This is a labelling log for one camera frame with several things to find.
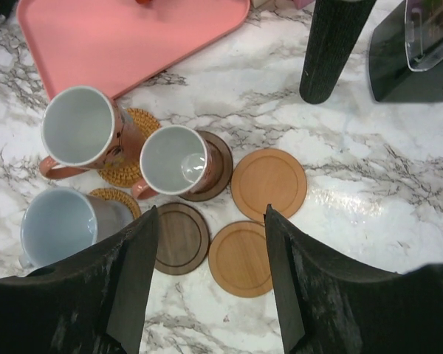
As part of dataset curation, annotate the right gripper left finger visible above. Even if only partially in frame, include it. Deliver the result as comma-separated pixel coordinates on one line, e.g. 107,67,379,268
0,207,159,353

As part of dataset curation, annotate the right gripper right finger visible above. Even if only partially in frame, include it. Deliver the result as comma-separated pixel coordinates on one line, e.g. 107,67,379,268
264,207,443,353

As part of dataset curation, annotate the light blue mug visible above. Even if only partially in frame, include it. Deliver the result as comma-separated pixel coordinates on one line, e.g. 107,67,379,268
19,187,127,268

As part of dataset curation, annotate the light wood coaster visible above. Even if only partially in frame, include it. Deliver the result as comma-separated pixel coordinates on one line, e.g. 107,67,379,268
231,148,307,223
208,221,272,298

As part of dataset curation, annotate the dark wood coaster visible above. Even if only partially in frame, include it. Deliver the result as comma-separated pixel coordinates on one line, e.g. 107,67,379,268
155,203,210,276
181,130,233,202

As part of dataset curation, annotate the small woven rattan coaster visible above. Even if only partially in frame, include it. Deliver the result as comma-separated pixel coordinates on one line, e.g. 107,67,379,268
89,188,141,225

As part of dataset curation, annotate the large woven rattan coaster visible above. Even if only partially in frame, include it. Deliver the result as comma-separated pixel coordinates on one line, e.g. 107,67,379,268
97,108,161,188

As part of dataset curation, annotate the pink mug back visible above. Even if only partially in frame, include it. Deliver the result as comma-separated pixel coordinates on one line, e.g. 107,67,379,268
131,125,216,199

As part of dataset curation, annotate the pink mug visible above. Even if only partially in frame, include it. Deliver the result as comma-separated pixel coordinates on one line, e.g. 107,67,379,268
131,125,216,199
39,86,144,179

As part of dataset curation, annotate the pink mug front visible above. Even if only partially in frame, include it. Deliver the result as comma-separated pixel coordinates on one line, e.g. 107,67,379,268
39,86,144,179

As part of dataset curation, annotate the pink serving tray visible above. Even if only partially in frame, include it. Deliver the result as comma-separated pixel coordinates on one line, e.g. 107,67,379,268
17,0,250,98

